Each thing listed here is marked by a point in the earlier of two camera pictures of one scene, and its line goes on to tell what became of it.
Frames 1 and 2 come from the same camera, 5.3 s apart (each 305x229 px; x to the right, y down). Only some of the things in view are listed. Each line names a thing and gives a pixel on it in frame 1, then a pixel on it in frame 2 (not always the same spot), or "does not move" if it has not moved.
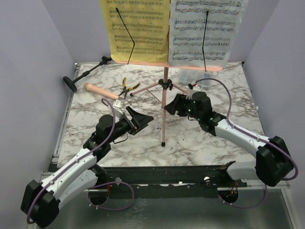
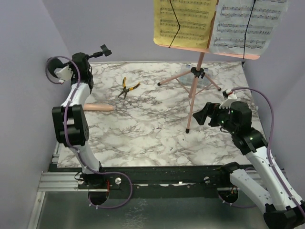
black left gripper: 141,121 -> 72,67
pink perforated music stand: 165,84 -> 197,72
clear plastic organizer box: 186,78 does not move
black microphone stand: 71,84 -> 54,64
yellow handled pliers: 126,89 does not move
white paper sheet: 187,29 -> 231,22
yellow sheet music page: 148,21 -> 195,17
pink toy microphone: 90,87 -> 98,107
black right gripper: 180,108 -> 212,114
